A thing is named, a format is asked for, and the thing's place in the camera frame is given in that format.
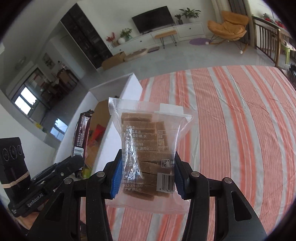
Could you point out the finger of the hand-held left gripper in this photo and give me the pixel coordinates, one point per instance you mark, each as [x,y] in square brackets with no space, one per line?
[67,165]

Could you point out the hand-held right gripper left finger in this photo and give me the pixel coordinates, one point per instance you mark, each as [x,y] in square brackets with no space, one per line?
[116,180]

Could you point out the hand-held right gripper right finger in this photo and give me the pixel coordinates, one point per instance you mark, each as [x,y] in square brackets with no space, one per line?
[179,183]

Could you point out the dark brown snack packet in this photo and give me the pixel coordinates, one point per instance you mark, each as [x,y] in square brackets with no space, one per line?
[81,136]

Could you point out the clear bag of brown slices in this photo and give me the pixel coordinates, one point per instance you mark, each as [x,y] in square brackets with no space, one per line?
[148,139]

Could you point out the white cardboard box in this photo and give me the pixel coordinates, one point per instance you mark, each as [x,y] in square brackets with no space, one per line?
[131,84]

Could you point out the yellow green snack packet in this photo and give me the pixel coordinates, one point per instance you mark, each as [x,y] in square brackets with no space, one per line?
[85,172]

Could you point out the striped orange tablecloth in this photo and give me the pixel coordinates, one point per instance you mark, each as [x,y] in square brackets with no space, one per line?
[231,139]

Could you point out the brown cardboard box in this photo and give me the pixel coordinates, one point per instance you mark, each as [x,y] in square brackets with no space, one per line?
[113,60]

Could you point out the beige pet bed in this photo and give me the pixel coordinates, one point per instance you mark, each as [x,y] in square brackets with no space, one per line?
[135,55]

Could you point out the dark display cabinet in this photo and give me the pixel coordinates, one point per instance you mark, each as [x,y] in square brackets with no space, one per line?
[85,34]

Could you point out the red flowers in vase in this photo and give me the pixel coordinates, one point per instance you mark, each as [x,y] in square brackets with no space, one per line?
[111,38]

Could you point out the dark flat floor scale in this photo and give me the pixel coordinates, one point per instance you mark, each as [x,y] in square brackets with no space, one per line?
[153,49]

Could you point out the white round vase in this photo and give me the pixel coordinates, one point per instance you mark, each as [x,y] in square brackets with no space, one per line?
[121,40]

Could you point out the purple round mat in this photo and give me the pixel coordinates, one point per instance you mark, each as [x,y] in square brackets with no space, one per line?
[198,41]

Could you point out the green plant in glass vase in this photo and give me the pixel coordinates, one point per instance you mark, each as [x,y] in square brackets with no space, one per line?
[126,33]

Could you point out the wooden stool with metal legs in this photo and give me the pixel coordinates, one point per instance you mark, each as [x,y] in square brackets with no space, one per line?
[165,34]

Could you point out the white television cabinet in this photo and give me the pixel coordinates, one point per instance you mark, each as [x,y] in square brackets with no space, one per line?
[189,30]

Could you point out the small potted green plant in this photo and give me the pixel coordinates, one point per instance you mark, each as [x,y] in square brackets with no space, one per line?
[178,18]

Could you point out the yellow rocking chair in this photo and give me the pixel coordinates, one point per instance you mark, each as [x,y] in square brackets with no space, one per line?
[227,25]

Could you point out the black television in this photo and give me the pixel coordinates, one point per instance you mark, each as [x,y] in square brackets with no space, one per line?
[152,19]

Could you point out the dark wooden slatted chair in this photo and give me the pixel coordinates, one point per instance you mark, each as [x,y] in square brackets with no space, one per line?
[266,39]

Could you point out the large potted green plant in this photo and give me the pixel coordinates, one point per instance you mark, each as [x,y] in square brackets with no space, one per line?
[189,14]

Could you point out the grey curtain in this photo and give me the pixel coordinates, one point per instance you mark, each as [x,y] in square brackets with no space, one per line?
[231,7]

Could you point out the framed wall picture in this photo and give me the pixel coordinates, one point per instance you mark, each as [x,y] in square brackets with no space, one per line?
[49,60]

